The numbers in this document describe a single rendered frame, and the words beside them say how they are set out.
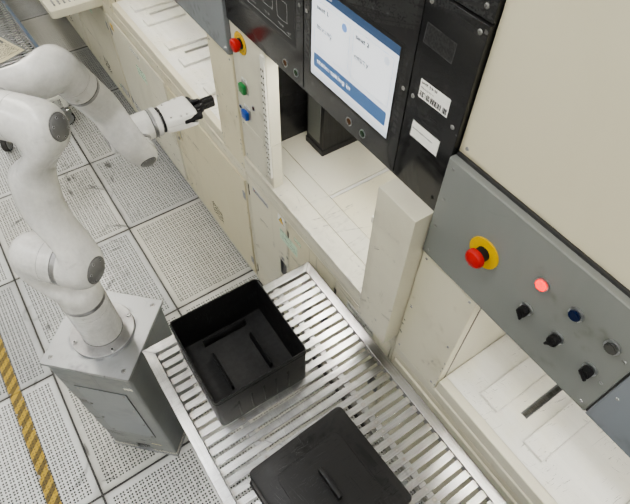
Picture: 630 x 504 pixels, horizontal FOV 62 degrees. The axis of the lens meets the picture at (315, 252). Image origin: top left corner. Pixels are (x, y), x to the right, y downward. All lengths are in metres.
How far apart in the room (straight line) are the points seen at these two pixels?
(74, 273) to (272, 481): 0.69
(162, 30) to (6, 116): 1.64
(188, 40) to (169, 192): 0.90
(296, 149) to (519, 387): 1.11
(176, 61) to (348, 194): 1.08
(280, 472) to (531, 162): 0.92
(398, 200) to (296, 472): 0.70
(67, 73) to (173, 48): 1.34
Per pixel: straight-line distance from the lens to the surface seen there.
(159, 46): 2.64
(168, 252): 2.84
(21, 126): 1.18
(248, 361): 1.59
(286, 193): 1.83
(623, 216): 0.83
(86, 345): 1.73
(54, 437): 2.52
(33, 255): 1.43
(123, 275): 2.81
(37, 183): 1.27
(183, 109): 1.63
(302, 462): 1.39
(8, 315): 2.90
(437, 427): 1.56
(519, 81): 0.86
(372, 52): 1.08
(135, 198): 3.14
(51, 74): 1.28
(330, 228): 1.73
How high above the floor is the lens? 2.20
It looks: 53 degrees down
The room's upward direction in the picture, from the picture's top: 2 degrees clockwise
